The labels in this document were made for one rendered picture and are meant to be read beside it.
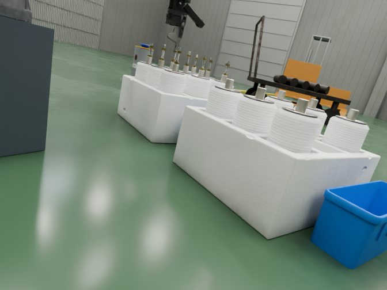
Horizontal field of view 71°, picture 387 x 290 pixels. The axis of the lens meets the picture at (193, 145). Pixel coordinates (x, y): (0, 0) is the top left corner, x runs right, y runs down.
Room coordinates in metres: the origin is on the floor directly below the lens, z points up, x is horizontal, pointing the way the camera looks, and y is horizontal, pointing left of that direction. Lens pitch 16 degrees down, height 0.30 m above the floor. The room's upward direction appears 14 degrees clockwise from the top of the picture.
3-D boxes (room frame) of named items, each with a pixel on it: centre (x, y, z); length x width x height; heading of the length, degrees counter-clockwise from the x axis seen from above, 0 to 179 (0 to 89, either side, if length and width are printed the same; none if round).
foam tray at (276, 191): (0.76, -0.22, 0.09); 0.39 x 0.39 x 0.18; 38
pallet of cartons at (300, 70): (5.27, -1.92, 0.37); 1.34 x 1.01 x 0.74; 61
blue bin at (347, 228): (0.57, -0.43, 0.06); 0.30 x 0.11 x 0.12; 128
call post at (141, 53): (1.38, 0.34, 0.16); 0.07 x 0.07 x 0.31; 37
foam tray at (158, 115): (1.19, 0.11, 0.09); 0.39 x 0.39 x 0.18; 37
